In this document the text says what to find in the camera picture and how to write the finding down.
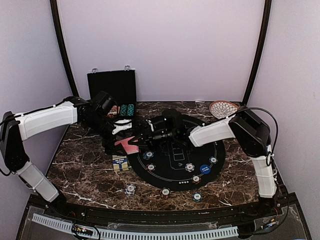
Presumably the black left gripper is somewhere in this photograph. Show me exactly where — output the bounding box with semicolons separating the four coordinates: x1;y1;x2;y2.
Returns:
84;114;128;156

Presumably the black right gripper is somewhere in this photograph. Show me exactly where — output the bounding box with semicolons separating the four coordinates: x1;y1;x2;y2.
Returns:
129;124;177;152

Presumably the red-backed playing card deck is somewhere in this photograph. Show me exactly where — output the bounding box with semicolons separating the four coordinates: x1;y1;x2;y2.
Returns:
114;136;139;155

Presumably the blue chip stack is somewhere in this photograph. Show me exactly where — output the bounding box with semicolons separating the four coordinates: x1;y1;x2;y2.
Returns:
124;184;137;196

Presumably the white-blue chip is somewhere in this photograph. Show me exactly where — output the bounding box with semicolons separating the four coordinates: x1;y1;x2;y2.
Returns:
185;162;195;173

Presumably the red chip stack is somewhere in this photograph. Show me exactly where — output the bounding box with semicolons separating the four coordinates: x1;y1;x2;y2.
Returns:
160;187;171;199

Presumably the blue small blind button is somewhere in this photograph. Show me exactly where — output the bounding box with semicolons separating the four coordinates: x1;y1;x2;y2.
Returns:
199;164;211;175

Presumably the blue-green chip stack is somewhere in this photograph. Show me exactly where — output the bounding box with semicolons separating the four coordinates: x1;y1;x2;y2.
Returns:
192;192;203;203

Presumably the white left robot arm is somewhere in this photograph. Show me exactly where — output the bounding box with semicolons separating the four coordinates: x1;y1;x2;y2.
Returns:
0;91;116;218

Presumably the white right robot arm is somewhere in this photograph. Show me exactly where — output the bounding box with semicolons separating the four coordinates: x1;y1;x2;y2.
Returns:
128;107;277;217

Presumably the yellow card deck box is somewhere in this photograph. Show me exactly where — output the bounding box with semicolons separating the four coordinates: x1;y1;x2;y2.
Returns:
112;155;129;173

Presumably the black poker chip case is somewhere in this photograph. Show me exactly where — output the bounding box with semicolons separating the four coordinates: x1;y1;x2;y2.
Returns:
87;69;137;119

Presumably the round black poker mat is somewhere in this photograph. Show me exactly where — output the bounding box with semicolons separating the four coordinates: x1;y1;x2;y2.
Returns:
126;113;226;192

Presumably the patterned ceramic plate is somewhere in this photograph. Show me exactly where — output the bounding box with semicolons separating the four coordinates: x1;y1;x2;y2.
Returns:
209;100;239;119

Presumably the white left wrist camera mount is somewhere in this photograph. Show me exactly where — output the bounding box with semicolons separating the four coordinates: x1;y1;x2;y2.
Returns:
112;119;132;135

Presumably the white slotted cable duct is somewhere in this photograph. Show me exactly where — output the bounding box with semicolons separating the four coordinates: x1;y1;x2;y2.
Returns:
31;213;239;240

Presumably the left black frame post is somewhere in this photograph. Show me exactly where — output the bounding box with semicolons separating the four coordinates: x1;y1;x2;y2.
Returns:
49;0;79;97

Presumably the black frame post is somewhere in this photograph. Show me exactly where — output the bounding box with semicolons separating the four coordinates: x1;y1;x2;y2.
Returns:
241;0;272;105
49;0;79;97

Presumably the right black frame post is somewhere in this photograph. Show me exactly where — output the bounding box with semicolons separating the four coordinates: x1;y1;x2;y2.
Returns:
241;0;272;105

